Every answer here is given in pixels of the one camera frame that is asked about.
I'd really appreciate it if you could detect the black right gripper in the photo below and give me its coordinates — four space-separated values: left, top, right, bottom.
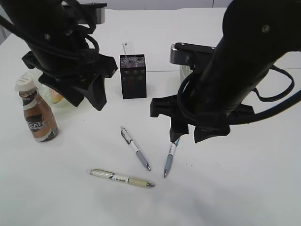
150 95 255 144

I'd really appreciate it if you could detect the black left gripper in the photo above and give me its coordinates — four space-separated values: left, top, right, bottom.
22 50 118 111

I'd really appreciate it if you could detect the sugared bread roll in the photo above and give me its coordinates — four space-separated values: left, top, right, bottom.
49 88 64 104

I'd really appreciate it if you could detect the brown coffee bottle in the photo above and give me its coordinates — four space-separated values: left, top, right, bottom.
15 74 58 142

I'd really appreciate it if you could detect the clear plastic ruler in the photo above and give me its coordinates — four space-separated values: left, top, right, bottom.
122 41 135 63

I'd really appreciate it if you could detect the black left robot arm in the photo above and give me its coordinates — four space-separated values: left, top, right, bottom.
0 0 118 110

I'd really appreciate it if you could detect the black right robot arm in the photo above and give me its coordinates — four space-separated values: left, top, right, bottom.
150 0 301 143

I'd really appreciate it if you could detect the blue-grey pen right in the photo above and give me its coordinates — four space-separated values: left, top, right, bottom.
163 138 180 178

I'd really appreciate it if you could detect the pale green wavy plate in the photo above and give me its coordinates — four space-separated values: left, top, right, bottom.
26 68 71 108

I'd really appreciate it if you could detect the black mesh pen holder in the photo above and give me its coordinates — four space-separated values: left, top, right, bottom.
119 54 147 99

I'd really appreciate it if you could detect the grey pen left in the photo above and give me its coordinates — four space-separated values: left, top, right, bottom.
120 126 151 171

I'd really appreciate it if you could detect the grey-green woven plastic basket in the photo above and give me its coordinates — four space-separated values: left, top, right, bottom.
179 65 193 83

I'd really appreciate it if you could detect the cream white pen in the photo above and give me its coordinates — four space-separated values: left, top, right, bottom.
86 169 155 188

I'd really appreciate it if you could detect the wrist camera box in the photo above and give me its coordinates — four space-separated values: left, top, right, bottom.
170 42 215 68
63 3 107 24

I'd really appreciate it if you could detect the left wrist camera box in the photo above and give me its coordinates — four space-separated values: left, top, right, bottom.
63 3 107 24

